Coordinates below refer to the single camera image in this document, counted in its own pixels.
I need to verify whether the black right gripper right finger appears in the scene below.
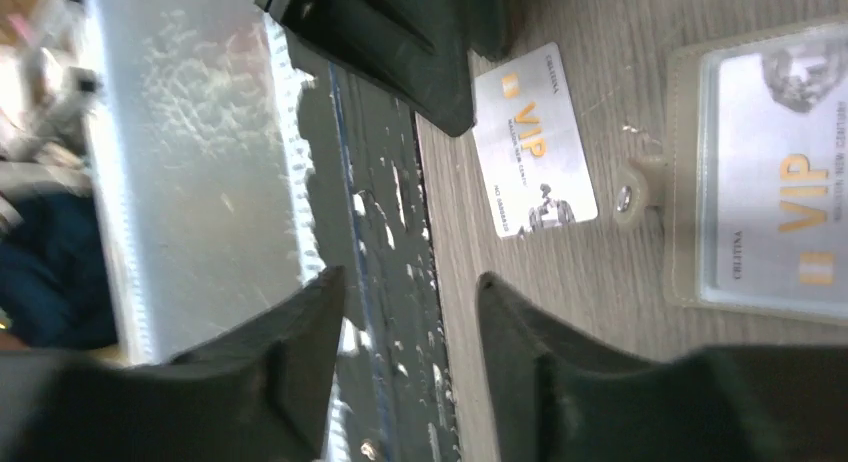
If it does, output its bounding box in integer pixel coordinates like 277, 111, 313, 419
476, 272, 847, 461

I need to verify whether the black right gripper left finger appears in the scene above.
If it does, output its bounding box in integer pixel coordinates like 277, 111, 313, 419
1, 267, 346, 461

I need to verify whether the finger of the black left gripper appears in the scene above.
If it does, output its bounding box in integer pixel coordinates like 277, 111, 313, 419
254, 0, 474, 137
463, 0, 511, 61

